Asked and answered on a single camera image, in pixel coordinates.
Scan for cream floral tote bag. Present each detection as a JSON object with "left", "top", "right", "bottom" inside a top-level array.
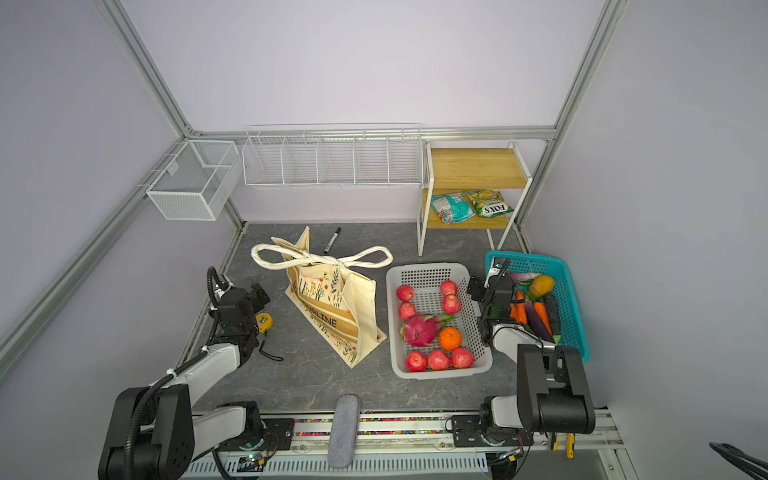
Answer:
[{"left": 250, "top": 228, "right": 393, "bottom": 368}]

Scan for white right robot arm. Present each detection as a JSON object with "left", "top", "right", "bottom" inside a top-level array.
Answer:
[{"left": 478, "top": 305, "right": 596, "bottom": 444}]

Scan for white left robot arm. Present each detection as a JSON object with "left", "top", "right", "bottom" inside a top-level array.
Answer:
[{"left": 98, "top": 267, "right": 269, "bottom": 479}]

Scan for green Fox's candy bag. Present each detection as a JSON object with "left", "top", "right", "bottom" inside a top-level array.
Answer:
[{"left": 464, "top": 189, "right": 513, "bottom": 219}]

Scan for teal snack bag lower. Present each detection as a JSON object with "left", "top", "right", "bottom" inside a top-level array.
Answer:
[{"left": 430, "top": 192, "right": 475, "bottom": 225}]

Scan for yellow tape measure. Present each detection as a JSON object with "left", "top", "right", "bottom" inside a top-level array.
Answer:
[{"left": 256, "top": 312, "right": 284, "bottom": 362}]

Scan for orange carrot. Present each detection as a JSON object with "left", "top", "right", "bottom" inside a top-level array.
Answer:
[
  {"left": 514, "top": 290, "right": 528, "bottom": 325},
  {"left": 533, "top": 302, "right": 552, "bottom": 335}
]

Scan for red apple centre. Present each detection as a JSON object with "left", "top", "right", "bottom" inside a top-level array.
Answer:
[{"left": 442, "top": 295, "right": 461, "bottom": 315}]

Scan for red apple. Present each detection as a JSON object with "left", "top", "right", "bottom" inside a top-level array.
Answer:
[
  {"left": 398, "top": 302, "right": 417, "bottom": 322},
  {"left": 451, "top": 347, "right": 475, "bottom": 369},
  {"left": 428, "top": 349, "right": 452, "bottom": 371},
  {"left": 442, "top": 295, "right": 461, "bottom": 315},
  {"left": 406, "top": 351, "right": 428, "bottom": 373},
  {"left": 396, "top": 285, "right": 415, "bottom": 303},
  {"left": 440, "top": 280, "right": 458, "bottom": 297}
]

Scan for red apple back right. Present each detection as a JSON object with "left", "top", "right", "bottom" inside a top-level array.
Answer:
[{"left": 440, "top": 280, "right": 458, "bottom": 297}]

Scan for purple eggplant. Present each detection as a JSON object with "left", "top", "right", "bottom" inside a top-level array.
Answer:
[{"left": 525, "top": 303, "right": 554, "bottom": 343}]

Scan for red apple front right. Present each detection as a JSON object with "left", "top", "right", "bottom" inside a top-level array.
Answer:
[{"left": 451, "top": 347, "right": 475, "bottom": 369}]

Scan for white plastic basket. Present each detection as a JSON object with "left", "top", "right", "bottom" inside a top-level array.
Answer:
[{"left": 386, "top": 262, "right": 493, "bottom": 380}]

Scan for yellow mango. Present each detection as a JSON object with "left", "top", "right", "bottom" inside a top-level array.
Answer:
[{"left": 529, "top": 275, "right": 556, "bottom": 298}]

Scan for dark cucumber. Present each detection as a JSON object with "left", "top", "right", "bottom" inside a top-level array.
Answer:
[{"left": 543, "top": 293, "right": 562, "bottom": 337}]

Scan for red apple front middle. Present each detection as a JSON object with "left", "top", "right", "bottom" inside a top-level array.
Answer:
[{"left": 428, "top": 349, "right": 452, "bottom": 371}]

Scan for pink dragon fruit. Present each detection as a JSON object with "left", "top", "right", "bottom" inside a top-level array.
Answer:
[{"left": 400, "top": 314, "right": 454, "bottom": 347}]

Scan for red apple middle left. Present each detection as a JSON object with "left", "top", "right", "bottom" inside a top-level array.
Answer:
[{"left": 398, "top": 302, "right": 417, "bottom": 322}]

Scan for teal plastic basket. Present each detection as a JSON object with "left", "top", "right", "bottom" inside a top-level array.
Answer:
[{"left": 485, "top": 250, "right": 591, "bottom": 363}]

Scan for red apple back left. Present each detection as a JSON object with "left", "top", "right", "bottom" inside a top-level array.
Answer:
[{"left": 396, "top": 285, "right": 415, "bottom": 303}]

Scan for red apple front left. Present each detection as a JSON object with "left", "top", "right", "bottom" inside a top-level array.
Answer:
[{"left": 406, "top": 351, "right": 428, "bottom": 373}]

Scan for black white marker pen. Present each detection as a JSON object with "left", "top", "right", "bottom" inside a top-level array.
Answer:
[{"left": 323, "top": 227, "right": 342, "bottom": 256}]

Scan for white two-tier wooden shelf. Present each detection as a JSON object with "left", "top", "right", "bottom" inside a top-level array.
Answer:
[{"left": 417, "top": 143, "right": 533, "bottom": 255}]

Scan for yellow black pliers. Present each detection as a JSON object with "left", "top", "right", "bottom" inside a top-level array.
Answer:
[{"left": 549, "top": 433, "right": 576, "bottom": 460}]

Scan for grey padded cylinder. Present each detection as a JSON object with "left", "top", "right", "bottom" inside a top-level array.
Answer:
[{"left": 328, "top": 394, "right": 361, "bottom": 469}]

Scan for black tripod leg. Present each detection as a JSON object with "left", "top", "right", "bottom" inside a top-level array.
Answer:
[{"left": 709, "top": 442, "right": 768, "bottom": 480}]

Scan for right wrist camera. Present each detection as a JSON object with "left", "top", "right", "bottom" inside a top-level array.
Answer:
[{"left": 466, "top": 273, "right": 516, "bottom": 311}]

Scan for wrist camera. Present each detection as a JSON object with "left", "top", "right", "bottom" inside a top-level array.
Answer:
[
  {"left": 466, "top": 273, "right": 516, "bottom": 311},
  {"left": 217, "top": 283, "right": 270, "bottom": 322}
]

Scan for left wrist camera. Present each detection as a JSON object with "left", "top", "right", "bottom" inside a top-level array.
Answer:
[{"left": 217, "top": 283, "right": 270, "bottom": 322}]

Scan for white wire cube basket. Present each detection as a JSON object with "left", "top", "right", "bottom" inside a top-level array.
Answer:
[{"left": 147, "top": 140, "right": 242, "bottom": 221}]

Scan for white wire wall rack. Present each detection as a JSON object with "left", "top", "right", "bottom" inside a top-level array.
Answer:
[{"left": 241, "top": 123, "right": 426, "bottom": 187}]

